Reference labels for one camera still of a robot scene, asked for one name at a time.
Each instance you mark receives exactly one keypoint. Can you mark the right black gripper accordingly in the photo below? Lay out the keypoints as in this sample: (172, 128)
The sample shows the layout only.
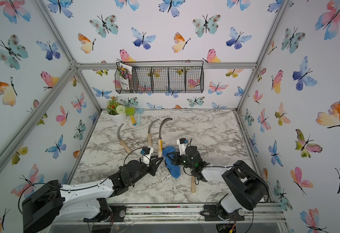
(175, 158)

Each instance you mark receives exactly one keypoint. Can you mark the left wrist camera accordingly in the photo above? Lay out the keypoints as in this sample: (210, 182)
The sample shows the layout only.
(146, 153)

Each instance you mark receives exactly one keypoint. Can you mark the green yellow toy brush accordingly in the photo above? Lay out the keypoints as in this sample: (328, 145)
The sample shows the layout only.
(130, 112)

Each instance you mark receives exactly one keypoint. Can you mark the light blue toy tool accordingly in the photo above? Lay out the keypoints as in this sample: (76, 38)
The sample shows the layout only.
(139, 112)

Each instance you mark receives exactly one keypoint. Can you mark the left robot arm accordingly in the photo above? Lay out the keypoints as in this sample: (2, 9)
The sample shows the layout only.
(55, 202)

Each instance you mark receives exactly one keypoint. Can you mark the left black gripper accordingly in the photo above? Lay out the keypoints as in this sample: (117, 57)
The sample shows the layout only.
(152, 167)

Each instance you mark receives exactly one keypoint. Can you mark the black wire basket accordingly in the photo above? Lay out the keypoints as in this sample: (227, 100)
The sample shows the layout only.
(164, 77)

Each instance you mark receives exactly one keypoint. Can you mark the colourful booklet in basket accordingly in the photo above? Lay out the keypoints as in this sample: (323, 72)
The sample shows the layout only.
(125, 76)

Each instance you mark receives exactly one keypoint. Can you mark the blue rag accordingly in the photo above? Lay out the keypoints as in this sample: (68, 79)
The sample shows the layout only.
(168, 154)

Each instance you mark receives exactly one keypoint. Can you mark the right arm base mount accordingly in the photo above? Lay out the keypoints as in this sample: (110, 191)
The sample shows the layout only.
(215, 212)

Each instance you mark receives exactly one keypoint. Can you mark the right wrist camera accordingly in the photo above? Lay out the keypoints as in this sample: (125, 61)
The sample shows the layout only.
(182, 143)

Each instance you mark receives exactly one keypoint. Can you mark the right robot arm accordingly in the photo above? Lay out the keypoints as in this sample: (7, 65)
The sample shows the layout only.
(247, 188)

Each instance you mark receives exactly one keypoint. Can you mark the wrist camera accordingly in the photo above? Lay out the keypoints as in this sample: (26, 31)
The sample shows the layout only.
(182, 143)
(146, 153)

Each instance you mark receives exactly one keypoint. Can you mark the aluminium front rail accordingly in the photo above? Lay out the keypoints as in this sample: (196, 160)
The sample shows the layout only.
(183, 213)

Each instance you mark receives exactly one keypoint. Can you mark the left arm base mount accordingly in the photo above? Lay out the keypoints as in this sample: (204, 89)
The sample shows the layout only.
(115, 213)

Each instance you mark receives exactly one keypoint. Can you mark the potted artificial plant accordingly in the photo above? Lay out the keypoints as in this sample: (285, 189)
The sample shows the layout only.
(116, 110)

